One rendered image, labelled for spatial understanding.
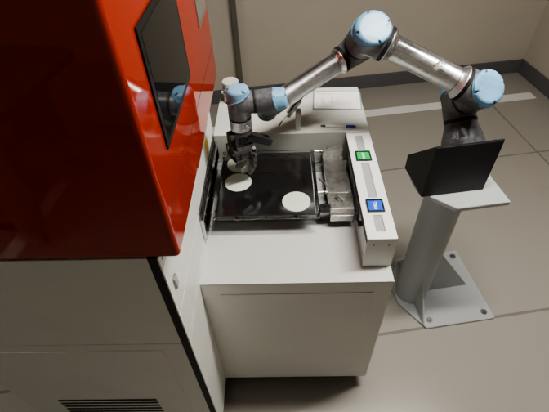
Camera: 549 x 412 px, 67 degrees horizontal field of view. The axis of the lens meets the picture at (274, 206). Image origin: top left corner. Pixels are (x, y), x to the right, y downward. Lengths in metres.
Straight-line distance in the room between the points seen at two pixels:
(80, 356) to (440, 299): 1.73
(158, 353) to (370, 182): 0.89
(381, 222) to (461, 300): 1.16
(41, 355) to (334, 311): 0.94
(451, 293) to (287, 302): 1.21
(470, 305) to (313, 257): 1.21
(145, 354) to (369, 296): 0.73
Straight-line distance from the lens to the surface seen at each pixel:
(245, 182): 1.55
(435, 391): 2.17
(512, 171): 3.34
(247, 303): 1.45
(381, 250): 1.35
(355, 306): 1.49
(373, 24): 1.45
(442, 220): 1.84
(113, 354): 1.40
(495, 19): 4.23
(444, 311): 2.36
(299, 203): 1.46
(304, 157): 1.66
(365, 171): 1.53
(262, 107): 1.35
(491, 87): 1.54
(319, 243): 1.45
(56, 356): 1.48
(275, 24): 3.53
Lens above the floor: 1.94
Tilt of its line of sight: 45 degrees down
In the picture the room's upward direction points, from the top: 3 degrees counter-clockwise
